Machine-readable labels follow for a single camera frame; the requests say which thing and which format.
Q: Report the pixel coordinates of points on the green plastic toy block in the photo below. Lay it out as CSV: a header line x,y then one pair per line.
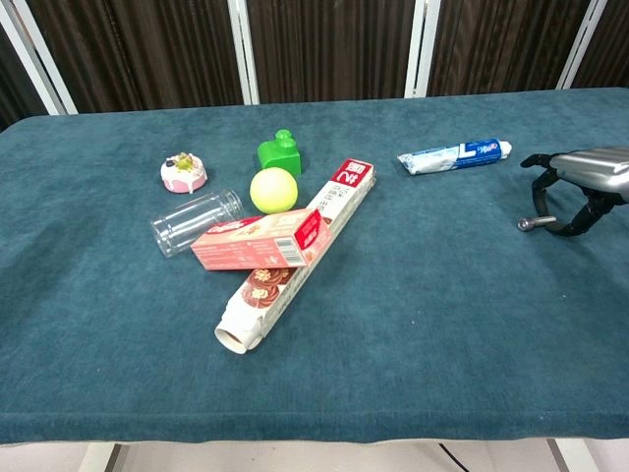
x,y
279,152

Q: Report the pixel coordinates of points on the yellow green ball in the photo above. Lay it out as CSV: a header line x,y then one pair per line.
x,y
273,190

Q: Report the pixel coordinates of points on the pink red toothpaste box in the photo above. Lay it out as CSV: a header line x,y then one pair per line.
x,y
255,241

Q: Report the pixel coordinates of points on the silver metal bolt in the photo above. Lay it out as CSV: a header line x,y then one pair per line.
x,y
533,223

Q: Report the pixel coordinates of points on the long white baking paper box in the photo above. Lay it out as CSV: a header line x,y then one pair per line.
x,y
300,246

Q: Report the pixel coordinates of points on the white table leg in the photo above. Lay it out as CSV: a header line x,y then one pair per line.
x,y
570,454
100,457

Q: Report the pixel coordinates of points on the teal velvet table cloth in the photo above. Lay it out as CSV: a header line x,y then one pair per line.
x,y
314,305

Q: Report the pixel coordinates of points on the pink toy cake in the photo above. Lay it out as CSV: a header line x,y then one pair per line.
x,y
183,172

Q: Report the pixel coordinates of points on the clear plastic jar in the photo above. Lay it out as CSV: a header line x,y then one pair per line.
x,y
194,223

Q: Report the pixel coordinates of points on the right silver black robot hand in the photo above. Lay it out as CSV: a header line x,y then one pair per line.
x,y
587,167

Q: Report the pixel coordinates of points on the blue white toothpaste tube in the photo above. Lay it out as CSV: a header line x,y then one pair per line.
x,y
454,156

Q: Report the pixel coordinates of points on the white folding screen frame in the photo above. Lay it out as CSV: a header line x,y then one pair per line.
x,y
248,49

